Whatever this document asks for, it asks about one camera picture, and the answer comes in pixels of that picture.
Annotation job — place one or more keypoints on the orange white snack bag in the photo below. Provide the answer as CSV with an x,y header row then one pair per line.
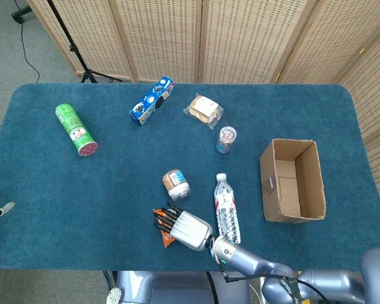
x,y
167,239

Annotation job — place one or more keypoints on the black tripod stand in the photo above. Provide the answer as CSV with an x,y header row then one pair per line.
x,y
88,35

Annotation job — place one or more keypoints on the sandwich in clear wrapper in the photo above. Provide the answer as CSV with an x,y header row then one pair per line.
x,y
204,109

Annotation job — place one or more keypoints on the clear plastic water bottle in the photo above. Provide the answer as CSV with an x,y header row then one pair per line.
x,y
226,209

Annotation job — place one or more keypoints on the blue cookie box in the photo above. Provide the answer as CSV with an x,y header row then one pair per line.
x,y
152,101

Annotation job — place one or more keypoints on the small clear candy jar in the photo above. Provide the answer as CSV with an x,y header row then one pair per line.
x,y
226,139

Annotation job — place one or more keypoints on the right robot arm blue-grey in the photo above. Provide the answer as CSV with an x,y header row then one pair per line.
x,y
272,272

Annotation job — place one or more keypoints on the white bracket plate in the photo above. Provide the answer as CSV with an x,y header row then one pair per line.
x,y
114,296

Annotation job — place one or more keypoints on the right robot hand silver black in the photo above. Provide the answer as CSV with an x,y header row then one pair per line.
x,y
191,231

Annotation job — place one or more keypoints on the black tripod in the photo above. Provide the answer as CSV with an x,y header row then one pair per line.
x,y
73,47

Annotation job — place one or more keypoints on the blue-grey robot torso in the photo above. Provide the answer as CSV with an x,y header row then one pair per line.
x,y
177,286

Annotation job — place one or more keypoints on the clear jar brown contents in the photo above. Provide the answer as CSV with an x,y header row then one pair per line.
x,y
176,185

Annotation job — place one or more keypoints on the open cardboard box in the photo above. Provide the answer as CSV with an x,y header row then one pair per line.
x,y
291,183

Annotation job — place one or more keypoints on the blue table cloth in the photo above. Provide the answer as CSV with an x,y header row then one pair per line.
x,y
82,221

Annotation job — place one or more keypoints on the green cylindrical chips can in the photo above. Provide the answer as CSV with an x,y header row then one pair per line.
x,y
76,130

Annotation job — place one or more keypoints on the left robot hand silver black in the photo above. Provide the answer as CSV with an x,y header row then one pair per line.
x,y
3,209

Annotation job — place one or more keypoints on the black chair base wheel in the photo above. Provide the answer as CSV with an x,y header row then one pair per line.
x,y
20,12

